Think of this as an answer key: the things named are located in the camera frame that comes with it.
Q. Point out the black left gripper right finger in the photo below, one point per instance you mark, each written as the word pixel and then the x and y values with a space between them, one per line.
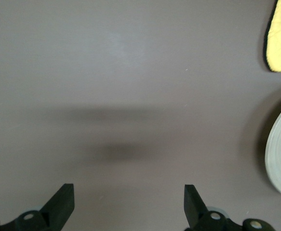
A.
pixel 195 209

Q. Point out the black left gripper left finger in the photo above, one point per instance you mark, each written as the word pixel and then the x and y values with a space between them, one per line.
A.
pixel 60 207

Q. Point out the brown table cover sheet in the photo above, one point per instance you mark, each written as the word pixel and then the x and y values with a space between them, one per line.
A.
pixel 106 84

